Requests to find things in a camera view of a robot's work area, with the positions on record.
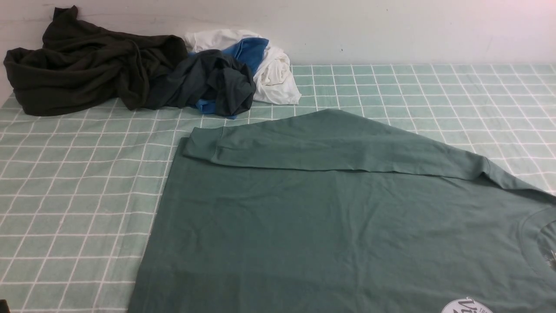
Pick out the green long-sleeve top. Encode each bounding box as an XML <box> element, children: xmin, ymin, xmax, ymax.
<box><xmin>128</xmin><ymin>110</ymin><xmax>555</xmax><ymax>313</ymax></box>

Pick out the white crumpled garment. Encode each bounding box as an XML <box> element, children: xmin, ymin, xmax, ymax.
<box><xmin>184</xmin><ymin>29</ymin><xmax>301</xmax><ymax>105</ymax></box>

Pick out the dark grey crumpled garment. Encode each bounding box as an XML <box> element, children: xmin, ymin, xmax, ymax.
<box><xmin>142</xmin><ymin>50</ymin><xmax>256</xmax><ymax>117</ymax></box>

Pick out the blue crumpled garment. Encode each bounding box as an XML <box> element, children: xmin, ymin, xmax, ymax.
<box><xmin>196</xmin><ymin>37</ymin><xmax>269</xmax><ymax>115</ymax></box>

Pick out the green checked tablecloth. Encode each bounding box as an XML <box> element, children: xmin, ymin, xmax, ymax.
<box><xmin>0</xmin><ymin>63</ymin><xmax>556</xmax><ymax>313</ymax></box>

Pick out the dark olive crumpled garment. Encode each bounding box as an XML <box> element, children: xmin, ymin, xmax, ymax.
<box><xmin>3</xmin><ymin>6</ymin><xmax>188</xmax><ymax>117</ymax></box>

